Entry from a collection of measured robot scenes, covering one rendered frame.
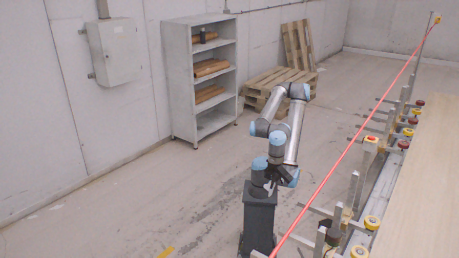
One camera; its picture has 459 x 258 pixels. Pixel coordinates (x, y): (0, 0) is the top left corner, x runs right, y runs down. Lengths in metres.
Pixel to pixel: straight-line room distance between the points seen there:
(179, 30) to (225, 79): 1.20
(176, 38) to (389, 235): 2.86
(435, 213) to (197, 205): 2.03
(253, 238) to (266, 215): 0.26
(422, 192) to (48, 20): 3.10
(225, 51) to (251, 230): 2.65
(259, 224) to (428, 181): 1.16
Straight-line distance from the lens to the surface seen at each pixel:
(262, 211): 2.41
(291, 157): 2.24
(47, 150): 3.47
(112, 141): 3.80
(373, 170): 2.70
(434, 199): 2.22
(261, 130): 1.82
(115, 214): 3.32
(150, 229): 3.08
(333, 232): 1.40
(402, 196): 2.16
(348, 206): 1.92
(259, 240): 2.62
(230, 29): 4.35
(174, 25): 3.73
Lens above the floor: 2.11
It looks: 27 degrees down
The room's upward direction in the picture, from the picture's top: straight up
